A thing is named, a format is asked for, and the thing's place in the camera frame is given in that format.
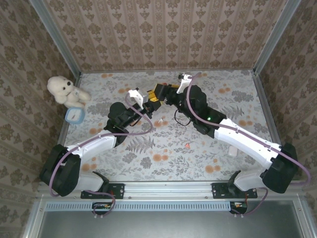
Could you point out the white earbud charging case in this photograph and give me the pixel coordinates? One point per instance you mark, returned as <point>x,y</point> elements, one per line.
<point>232,150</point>

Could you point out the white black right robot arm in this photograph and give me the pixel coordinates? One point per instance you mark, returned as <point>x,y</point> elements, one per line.
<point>247,141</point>

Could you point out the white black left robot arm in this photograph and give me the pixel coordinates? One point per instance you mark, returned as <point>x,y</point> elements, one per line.
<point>94,146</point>

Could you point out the small blue square clock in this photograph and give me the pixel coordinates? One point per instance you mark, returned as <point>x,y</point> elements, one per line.
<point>74,115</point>

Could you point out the small red plastic piece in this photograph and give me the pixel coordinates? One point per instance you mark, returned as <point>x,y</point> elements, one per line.
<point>187,145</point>

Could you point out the white plush dog toy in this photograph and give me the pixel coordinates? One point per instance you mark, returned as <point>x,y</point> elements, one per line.
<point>62,88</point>

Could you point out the small black controller board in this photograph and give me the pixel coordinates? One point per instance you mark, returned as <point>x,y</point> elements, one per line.
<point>239,205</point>
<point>101,207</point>

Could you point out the grey metal sheet panel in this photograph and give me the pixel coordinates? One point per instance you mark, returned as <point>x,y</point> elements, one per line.
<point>168,225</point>

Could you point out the aluminium table back rail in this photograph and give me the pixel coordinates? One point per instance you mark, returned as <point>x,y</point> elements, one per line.
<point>111,71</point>

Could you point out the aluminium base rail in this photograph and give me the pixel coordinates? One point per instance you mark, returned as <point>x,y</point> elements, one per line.
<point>168,189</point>

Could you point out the aluminium frame post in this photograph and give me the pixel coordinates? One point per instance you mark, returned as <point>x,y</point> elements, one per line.
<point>57,39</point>
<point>275,37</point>

